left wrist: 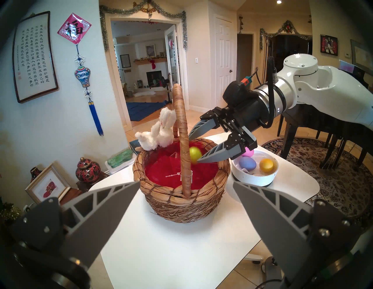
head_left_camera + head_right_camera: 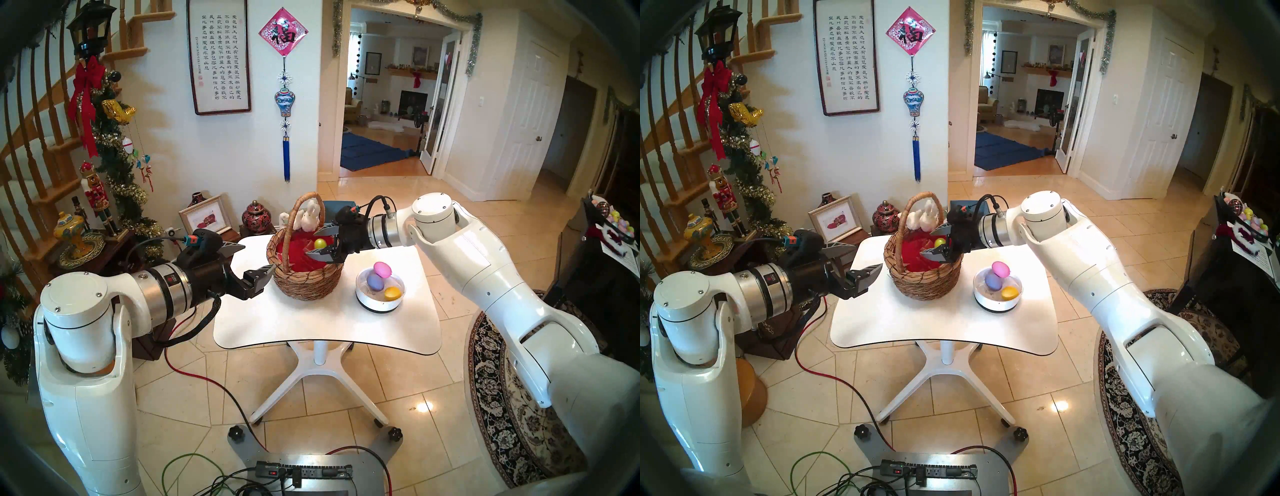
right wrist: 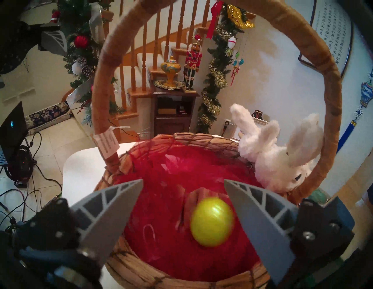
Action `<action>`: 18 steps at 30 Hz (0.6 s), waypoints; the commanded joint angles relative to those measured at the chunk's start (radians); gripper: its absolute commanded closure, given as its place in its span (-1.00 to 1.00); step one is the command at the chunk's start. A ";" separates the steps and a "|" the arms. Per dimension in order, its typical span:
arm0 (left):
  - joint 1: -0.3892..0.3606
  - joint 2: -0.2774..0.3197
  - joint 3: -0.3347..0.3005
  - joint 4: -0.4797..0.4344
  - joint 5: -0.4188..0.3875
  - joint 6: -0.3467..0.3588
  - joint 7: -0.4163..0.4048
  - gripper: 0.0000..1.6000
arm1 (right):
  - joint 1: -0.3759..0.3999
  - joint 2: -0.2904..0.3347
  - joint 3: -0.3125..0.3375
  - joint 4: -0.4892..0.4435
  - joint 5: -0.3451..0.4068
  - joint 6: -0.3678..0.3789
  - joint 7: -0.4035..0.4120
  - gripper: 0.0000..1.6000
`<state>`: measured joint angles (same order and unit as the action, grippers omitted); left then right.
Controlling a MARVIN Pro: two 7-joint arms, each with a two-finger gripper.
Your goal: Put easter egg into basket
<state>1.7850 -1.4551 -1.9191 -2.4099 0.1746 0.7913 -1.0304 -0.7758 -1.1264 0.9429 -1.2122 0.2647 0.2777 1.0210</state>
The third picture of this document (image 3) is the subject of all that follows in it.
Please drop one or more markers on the red shredded basket filling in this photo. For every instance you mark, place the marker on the red shredded basket filling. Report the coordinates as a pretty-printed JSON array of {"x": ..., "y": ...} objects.
[{"x": 163, "y": 204}]

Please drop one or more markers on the green tinsel stair garland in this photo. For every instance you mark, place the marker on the green tinsel stair garland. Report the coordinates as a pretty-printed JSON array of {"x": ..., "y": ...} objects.
[{"x": 217, "y": 72}]

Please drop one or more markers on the pale green patterned object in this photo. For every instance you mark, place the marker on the pale green patterned object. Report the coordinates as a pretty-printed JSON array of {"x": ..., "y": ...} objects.
[{"x": 320, "y": 196}]

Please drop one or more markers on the framed Chinese calligraphy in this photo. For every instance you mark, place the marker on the framed Chinese calligraphy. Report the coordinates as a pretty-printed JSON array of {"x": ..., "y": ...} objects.
[{"x": 332, "y": 29}]

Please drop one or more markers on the decorated christmas tree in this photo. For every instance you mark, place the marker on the decorated christmas tree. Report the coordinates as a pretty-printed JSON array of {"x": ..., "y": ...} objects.
[{"x": 78, "y": 17}]

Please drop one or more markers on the wooden staircase railing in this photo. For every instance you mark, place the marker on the wooden staircase railing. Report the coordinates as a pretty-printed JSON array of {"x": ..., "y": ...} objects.
[{"x": 137, "y": 96}]

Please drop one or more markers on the colourful hanging bird ornaments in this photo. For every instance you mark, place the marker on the colourful hanging bird ornaments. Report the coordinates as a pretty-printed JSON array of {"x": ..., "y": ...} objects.
[{"x": 237, "y": 62}]

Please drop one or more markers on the yellow cloisonne urn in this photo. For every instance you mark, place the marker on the yellow cloisonne urn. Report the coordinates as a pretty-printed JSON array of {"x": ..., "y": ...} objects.
[{"x": 170, "y": 70}]

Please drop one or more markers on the ornate decorative plate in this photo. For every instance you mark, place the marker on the ornate decorative plate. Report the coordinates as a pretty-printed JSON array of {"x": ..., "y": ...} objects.
[{"x": 163, "y": 85}]

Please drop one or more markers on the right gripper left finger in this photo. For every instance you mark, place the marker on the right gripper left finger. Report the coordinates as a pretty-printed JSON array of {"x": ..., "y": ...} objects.
[{"x": 107, "y": 215}]

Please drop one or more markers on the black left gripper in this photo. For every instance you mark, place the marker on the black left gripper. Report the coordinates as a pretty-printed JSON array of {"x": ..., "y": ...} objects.
[{"x": 17, "y": 46}]

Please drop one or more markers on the white plush bunny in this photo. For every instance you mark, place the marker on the white plush bunny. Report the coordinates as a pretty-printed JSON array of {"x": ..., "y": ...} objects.
[{"x": 274, "y": 166}]

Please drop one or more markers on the small floral doormat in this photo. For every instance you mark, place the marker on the small floral doormat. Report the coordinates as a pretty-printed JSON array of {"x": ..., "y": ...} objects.
[{"x": 46, "y": 115}]

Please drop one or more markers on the gold foil ornament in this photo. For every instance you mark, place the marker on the gold foil ornament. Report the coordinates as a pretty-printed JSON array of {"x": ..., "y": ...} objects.
[{"x": 239, "y": 17}]

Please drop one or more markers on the small dark vase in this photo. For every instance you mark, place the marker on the small dark vase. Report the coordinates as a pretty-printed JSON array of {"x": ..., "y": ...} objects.
[{"x": 257, "y": 114}]

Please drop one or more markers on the dark wood side table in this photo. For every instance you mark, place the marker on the dark wood side table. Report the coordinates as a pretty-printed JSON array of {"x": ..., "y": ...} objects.
[{"x": 172, "y": 125}]

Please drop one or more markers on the white egg tree ornament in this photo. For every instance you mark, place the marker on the white egg tree ornament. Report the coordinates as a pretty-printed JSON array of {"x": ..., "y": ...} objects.
[{"x": 232, "y": 43}]

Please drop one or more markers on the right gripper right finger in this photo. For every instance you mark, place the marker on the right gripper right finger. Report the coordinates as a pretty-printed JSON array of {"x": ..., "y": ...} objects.
[{"x": 268, "y": 227}]

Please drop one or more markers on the green glitter easter egg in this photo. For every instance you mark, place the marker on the green glitter easter egg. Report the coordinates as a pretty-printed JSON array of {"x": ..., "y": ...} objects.
[{"x": 212, "y": 221}]

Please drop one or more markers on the red nutcracker figure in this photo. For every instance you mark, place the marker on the red nutcracker figure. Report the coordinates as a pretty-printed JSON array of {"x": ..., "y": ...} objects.
[{"x": 193, "y": 61}]

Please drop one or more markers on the blue vase tassel hanging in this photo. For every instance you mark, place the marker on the blue vase tassel hanging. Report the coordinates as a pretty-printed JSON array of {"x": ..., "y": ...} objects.
[{"x": 366, "y": 93}]

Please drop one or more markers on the red ribbon bow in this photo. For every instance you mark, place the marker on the red ribbon bow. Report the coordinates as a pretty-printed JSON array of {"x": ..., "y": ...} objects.
[{"x": 214, "y": 20}]

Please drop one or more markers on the paper basket tag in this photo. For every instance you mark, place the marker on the paper basket tag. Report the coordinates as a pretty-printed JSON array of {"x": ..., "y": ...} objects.
[{"x": 106, "y": 144}]

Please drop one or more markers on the black laptop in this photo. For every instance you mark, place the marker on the black laptop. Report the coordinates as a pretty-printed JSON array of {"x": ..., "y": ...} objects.
[{"x": 13, "y": 131}]

